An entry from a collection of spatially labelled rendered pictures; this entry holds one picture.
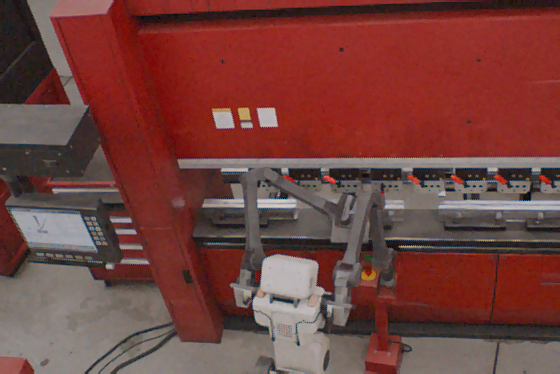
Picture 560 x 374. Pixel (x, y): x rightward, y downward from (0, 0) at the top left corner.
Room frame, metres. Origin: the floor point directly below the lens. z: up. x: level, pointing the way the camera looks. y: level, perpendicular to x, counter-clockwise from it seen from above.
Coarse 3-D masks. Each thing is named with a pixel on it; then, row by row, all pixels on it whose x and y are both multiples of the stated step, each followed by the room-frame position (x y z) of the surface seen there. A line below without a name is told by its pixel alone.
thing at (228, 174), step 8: (224, 168) 3.10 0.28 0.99; (232, 168) 3.09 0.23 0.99; (240, 168) 3.07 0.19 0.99; (408, 168) 2.82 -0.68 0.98; (488, 168) 2.71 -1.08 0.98; (496, 168) 2.70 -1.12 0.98; (536, 168) 2.64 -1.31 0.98; (224, 176) 3.08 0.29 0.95; (232, 176) 3.06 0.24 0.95; (488, 176) 2.69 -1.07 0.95; (536, 176) 2.62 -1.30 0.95
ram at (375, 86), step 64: (192, 64) 2.80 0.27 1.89; (256, 64) 2.72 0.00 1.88; (320, 64) 2.64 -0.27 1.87; (384, 64) 2.57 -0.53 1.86; (448, 64) 2.49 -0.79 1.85; (512, 64) 2.42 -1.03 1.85; (192, 128) 2.82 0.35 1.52; (256, 128) 2.73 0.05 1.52; (320, 128) 2.65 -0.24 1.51; (384, 128) 2.57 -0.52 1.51; (448, 128) 2.49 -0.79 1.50; (512, 128) 2.42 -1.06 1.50
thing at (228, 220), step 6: (216, 216) 2.83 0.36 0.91; (228, 216) 2.81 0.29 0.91; (234, 216) 2.80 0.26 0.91; (240, 216) 2.79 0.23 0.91; (216, 222) 2.78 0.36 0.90; (222, 222) 2.77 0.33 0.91; (228, 222) 2.77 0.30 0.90; (234, 222) 2.76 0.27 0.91; (240, 222) 2.75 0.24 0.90; (264, 222) 2.72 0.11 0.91
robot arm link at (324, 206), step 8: (264, 176) 2.41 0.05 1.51; (272, 176) 2.41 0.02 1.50; (280, 176) 2.44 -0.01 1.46; (272, 184) 2.41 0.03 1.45; (280, 184) 2.42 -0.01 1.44; (288, 184) 2.42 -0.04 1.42; (296, 184) 2.43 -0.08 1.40; (288, 192) 2.41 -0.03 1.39; (296, 192) 2.41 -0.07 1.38; (304, 192) 2.41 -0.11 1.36; (312, 192) 2.43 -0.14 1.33; (304, 200) 2.39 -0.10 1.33; (312, 200) 2.40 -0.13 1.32; (320, 200) 2.40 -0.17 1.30; (328, 200) 2.41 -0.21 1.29; (320, 208) 2.38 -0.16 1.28; (328, 208) 2.38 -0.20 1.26
